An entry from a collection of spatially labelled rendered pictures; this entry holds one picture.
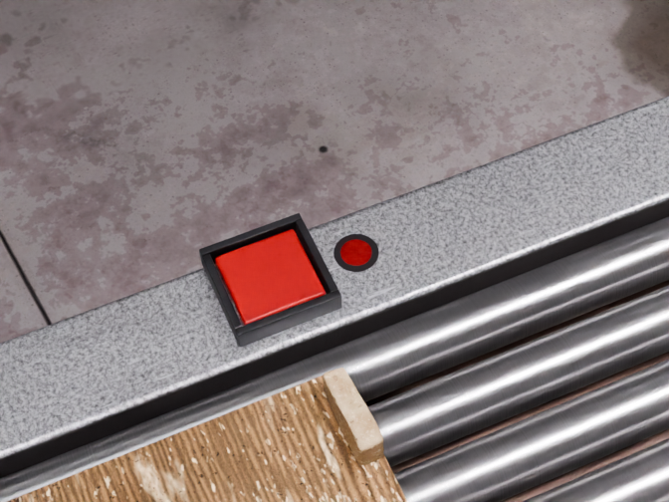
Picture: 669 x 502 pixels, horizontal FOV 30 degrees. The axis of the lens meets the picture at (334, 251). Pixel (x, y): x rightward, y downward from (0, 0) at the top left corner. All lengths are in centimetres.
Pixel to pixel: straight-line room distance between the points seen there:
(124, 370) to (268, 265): 12
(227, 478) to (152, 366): 11
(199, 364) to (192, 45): 147
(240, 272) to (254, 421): 12
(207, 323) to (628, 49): 153
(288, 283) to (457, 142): 128
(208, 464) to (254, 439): 3
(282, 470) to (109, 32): 162
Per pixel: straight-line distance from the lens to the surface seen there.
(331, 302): 84
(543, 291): 87
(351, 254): 88
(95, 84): 225
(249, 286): 86
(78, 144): 217
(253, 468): 78
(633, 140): 96
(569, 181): 93
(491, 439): 81
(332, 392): 78
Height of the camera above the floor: 165
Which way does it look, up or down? 56 degrees down
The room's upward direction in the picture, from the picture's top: 3 degrees counter-clockwise
